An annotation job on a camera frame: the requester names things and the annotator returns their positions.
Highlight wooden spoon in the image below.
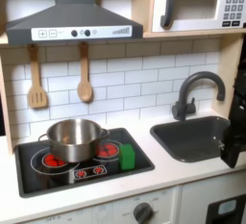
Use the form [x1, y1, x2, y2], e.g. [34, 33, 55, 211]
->
[76, 41, 94, 104]

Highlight dark grey sink basin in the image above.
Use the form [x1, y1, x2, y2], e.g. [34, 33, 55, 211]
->
[149, 115, 233, 163]

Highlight grey oven knob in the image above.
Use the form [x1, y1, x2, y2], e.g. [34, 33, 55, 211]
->
[132, 202, 155, 224]

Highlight black stove top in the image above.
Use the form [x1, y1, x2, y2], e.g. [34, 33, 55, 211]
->
[13, 127, 156, 199]

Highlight grey range hood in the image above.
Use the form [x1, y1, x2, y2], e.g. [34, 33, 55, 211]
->
[5, 0, 144, 45]

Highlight white toy microwave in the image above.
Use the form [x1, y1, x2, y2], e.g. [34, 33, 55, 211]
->
[151, 0, 246, 34]

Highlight green block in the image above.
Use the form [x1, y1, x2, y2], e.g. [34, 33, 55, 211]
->
[118, 143, 136, 172]

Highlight wooden slotted spatula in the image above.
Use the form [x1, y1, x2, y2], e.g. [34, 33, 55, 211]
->
[26, 43, 49, 110]

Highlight steel pot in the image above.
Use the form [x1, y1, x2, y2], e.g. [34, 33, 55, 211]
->
[37, 118, 111, 163]

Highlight dark grey tap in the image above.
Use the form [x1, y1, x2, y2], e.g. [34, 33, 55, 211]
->
[171, 70, 227, 122]

